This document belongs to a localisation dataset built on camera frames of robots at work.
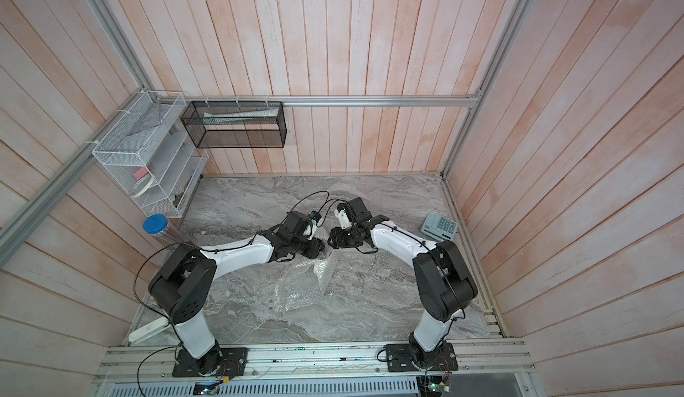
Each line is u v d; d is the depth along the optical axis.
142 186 0.78
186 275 0.52
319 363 0.73
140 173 0.82
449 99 0.95
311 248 0.83
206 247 0.53
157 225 0.80
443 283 0.47
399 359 0.73
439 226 1.01
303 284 0.88
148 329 0.76
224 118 0.89
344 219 0.84
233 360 0.73
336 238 0.80
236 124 1.06
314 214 0.84
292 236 0.72
